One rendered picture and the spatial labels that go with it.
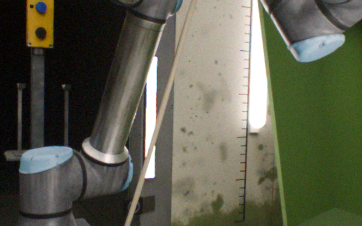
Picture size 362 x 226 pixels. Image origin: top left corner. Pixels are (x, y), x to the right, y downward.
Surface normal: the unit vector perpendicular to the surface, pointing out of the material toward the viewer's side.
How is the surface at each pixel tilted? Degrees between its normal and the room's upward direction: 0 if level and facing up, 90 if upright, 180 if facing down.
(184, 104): 90
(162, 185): 90
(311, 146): 90
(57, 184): 90
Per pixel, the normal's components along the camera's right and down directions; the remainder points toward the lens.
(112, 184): 0.59, 0.50
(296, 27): -0.71, 0.10
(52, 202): 0.51, 0.06
